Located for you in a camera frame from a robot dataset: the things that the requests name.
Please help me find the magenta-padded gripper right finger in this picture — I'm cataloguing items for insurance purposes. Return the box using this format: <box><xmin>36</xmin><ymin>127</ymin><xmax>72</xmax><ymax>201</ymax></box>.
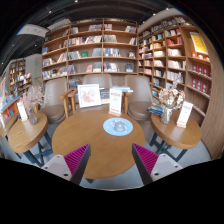
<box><xmin>131</xmin><ymin>143</ymin><xmax>184</xmax><ymax>186</ymax></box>

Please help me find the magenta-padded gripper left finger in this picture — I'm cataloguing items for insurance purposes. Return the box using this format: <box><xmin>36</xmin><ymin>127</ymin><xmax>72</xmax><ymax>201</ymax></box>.
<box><xmin>41</xmin><ymin>143</ymin><xmax>92</xmax><ymax>186</ymax></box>

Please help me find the grey computer mouse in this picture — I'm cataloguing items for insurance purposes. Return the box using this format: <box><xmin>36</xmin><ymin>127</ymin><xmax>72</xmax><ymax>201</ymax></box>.
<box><xmin>113</xmin><ymin>120</ymin><xmax>127</xmax><ymax>133</ymax></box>

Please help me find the round light blue mouse pad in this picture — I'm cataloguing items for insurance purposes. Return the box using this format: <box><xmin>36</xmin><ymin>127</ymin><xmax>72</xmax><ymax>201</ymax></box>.
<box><xmin>102</xmin><ymin>117</ymin><xmax>134</xmax><ymax>137</ymax></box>

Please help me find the round wooden side table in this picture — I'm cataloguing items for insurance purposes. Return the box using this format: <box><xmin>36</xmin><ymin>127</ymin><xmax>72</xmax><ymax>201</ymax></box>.
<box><xmin>7</xmin><ymin>110</ymin><xmax>54</xmax><ymax>166</ymax></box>
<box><xmin>148</xmin><ymin>109</ymin><xmax>203</xmax><ymax>163</ymax></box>

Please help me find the vase with pale dried flowers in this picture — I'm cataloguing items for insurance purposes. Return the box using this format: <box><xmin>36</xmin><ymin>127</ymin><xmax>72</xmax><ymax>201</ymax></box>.
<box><xmin>158</xmin><ymin>73</ymin><xmax>186</xmax><ymax>125</ymax></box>

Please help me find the stack of books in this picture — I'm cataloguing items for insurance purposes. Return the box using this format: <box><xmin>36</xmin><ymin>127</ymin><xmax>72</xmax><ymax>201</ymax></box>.
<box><xmin>147</xmin><ymin>103</ymin><xmax>165</xmax><ymax>118</ymax></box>

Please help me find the small white sign card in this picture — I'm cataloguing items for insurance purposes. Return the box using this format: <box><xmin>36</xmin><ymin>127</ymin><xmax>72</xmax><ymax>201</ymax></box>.
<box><xmin>16</xmin><ymin>99</ymin><xmax>29</xmax><ymax>122</ymax></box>
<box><xmin>176</xmin><ymin>100</ymin><xmax>194</xmax><ymax>129</ymax></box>

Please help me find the glass vase with pink flowers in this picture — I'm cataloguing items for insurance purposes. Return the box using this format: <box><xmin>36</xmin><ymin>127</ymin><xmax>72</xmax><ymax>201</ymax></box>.
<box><xmin>21</xmin><ymin>84</ymin><xmax>46</xmax><ymax>126</ymax></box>

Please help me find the white framed floral picture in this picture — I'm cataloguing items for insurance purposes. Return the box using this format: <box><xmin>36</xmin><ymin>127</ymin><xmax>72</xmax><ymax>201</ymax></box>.
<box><xmin>77</xmin><ymin>83</ymin><xmax>102</xmax><ymax>109</ymax></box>

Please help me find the white and red sign stand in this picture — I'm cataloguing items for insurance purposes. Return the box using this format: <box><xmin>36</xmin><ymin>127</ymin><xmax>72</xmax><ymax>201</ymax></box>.
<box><xmin>108</xmin><ymin>87</ymin><xmax>124</xmax><ymax>118</ymax></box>

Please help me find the dark-covered book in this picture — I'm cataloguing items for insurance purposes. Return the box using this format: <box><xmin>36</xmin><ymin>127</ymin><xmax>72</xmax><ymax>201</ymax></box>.
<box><xmin>99</xmin><ymin>88</ymin><xmax>111</xmax><ymax>105</ymax></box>

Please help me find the light blue book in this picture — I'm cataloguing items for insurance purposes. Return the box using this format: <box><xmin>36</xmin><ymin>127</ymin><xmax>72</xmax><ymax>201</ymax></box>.
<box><xmin>110</xmin><ymin>85</ymin><xmax>134</xmax><ymax>94</ymax></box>

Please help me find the colourful book display stand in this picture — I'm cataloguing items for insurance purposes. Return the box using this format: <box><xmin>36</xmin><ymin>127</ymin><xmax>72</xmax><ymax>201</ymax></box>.
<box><xmin>0</xmin><ymin>74</ymin><xmax>23</xmax><ymax>131</ymax></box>

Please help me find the small distant wooden bookshelf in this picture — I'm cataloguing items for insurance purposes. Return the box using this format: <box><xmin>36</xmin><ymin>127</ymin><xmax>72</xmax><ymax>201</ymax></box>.
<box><xmin>8</xmin><ymin>58</ymin><xmax>33</xmax><ymax>96</ymax></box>

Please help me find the tall wooden bookshelf with poster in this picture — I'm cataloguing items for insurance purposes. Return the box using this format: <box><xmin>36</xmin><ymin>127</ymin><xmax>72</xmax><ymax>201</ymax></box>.
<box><xmin>137</xmin><ymin>14</ymin><xmax>214</xmax><ymax>118</ymax></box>

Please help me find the wide wooden bookshelf with books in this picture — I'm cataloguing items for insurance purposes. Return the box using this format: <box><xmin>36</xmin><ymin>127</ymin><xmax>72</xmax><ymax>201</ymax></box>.
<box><xmin>41</xmin><ymin>18</ymin><xmax>139</xmax><ymax>81</ymax></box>

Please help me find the white hanging ceiling sign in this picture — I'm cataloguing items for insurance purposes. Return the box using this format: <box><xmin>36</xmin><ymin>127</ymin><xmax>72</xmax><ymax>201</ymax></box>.
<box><xmin>16</xmin><ymin>23</ymin><xmax>50</xmax><ymax>38</ymax></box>

